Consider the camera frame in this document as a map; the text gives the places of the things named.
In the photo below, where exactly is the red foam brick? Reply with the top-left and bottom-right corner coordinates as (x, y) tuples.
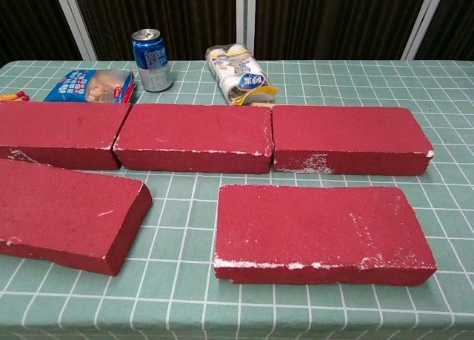
(213, 184), (438, 286)
(0, 101), (133, 171)
(272, 104), (435, 177)
(0, 158), (153, 277)
(113, 103), (275, 175)

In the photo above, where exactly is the yellow rubber chicken toy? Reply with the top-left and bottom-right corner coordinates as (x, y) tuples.
(0, 90), (30, 103)

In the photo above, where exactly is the white partition post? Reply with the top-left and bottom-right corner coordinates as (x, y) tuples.
(401, 0), (453, 61)
(235, 0), (256, 61)
(51, 0), (98, 61)

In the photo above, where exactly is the dark ribbed partition panel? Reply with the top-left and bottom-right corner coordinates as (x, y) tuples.
(254, 0), (431, 61)
(70, 0), (238, 61)
(416, 0), (474, 61)
(0, 0), (81, 67)

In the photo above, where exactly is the blue soda can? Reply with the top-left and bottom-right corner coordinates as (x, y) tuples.
(131, 28), (173, 93)

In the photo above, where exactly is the green checked tablecloth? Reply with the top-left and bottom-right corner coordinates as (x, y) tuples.
(0, 60), (474, 340)

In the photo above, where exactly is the blue snack bag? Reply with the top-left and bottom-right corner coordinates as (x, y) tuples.
(43, 68), (136, 104)

